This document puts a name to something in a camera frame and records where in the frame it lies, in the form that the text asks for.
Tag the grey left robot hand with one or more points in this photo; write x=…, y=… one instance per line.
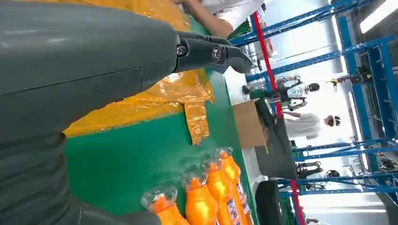
x=77, y=56

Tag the orange drink bottle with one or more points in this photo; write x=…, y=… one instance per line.
x=199, y=208
x=217, y=189
x=168, y=217
x=231, y=170

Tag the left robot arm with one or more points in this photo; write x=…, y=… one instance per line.
x=31, y=180

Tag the yellow plastic sheet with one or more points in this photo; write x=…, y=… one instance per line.
x=174, y=93

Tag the green table mat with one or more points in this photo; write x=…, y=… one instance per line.
x=124, y=167

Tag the seated person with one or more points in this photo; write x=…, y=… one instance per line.
x=236, y=11

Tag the cardboard box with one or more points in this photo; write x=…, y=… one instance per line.
x=248, y=124

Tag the red pole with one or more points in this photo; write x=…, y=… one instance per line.
x=267, y=68

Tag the black controller device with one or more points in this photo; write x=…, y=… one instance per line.
x=264, y=111

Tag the white humanoid robot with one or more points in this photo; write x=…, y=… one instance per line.
x=295, y=91

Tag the dark grey table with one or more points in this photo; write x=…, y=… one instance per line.
x=278, y=155

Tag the standing person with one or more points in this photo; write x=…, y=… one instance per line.
x=306, y=125

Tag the black carry case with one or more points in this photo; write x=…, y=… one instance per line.
x=267, y=205

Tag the blue metal rack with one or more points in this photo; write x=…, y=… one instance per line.
x=373, y=93

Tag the ceiling light panel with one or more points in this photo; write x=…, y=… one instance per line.
x=377, y=15

